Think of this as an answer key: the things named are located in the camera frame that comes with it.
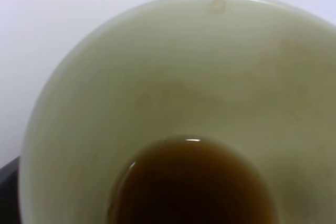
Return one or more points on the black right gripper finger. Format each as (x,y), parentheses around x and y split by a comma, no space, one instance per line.
(9,202)

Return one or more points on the pale green plastic cup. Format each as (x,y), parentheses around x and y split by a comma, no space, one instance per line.
(255,75)

